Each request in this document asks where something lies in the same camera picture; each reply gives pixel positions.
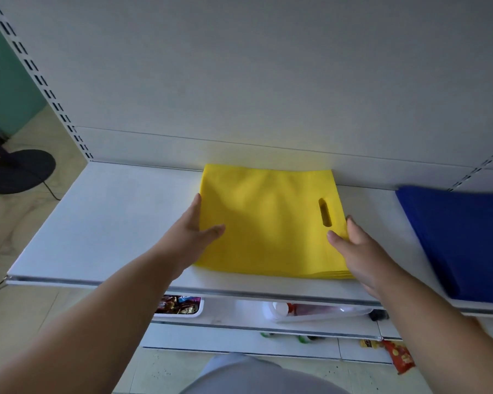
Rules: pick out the red snack packet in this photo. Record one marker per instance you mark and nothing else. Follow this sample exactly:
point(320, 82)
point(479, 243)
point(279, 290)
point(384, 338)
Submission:
point(399, 356)

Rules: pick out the assorted snack packets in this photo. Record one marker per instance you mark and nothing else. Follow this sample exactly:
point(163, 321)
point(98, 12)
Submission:
point(176, 304)

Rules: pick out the white slotted shelf upright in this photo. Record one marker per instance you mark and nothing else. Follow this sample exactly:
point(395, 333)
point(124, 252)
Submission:
point(37, 77)
point(480, 164)

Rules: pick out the stack of blue fabric bags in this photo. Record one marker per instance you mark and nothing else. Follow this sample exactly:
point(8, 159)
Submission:
point(460, 237)

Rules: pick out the white lower shelf board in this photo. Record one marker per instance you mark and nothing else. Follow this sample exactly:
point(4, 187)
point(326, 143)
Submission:
point(238, 313)

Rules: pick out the black round stand base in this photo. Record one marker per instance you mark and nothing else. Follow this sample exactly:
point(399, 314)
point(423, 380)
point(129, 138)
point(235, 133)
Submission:
point(18, 171)

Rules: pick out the white bottle with red cap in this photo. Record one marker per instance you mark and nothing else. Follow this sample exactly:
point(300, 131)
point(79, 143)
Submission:
point(280, 309)

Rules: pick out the person's right hand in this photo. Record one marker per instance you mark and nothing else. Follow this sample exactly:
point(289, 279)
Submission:
point(365, 260)

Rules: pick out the person's left thumb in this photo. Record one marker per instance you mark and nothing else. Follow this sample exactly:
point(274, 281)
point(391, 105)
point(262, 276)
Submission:
point(211, 233)

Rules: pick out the person's right thumb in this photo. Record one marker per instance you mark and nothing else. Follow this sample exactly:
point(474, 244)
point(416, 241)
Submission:
point(337, 240)

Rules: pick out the person's right forearm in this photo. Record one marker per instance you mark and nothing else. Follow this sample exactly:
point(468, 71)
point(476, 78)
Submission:
point(435, 336)

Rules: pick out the person's left hand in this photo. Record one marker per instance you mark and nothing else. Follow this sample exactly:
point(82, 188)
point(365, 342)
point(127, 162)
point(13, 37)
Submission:
point(180, 244)

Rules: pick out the white metal shelf board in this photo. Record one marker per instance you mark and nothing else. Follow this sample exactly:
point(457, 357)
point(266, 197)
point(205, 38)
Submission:
point(107, 225)

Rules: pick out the white bottom shelf board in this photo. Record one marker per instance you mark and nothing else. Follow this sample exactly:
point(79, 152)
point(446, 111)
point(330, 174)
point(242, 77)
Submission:
point(230, 344)

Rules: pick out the person's grey clothing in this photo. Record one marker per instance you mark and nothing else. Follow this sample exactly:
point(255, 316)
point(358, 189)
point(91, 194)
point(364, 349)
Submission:
point(250, 377)

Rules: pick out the yellow snack packet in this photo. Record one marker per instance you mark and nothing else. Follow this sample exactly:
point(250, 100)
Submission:
point(369, 344)

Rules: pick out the white tray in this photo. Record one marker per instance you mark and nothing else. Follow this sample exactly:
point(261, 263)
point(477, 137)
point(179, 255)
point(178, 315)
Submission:
point(197, 311)

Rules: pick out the person's left forearm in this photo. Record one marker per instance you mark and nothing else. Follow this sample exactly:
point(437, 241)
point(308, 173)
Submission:
point(86, 324)

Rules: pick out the small black object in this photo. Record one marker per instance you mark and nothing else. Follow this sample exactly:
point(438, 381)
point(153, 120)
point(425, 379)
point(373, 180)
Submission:
point(378, 315)

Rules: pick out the clear plastic container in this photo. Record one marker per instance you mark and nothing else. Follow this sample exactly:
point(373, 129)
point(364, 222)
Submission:
point(332, 312)

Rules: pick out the white shelving back panel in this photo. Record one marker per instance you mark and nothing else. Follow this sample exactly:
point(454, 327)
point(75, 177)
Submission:
point(250, 77)

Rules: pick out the stack of yellow fabric bags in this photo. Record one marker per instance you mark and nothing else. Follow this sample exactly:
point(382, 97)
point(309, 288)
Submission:
point(267, 221)

